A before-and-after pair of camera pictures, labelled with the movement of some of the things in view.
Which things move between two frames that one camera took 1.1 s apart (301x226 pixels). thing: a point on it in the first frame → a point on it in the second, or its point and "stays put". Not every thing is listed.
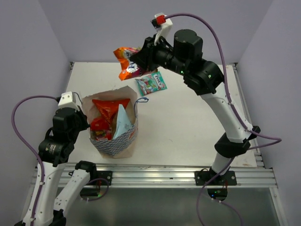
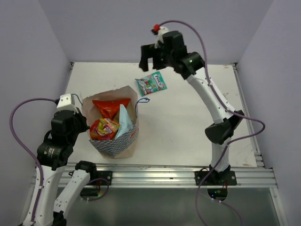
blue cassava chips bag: (123, 122) stays put
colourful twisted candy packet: (129, 69) → (103, 129)
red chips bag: (110, 108) stays put
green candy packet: (151, 83) stays put
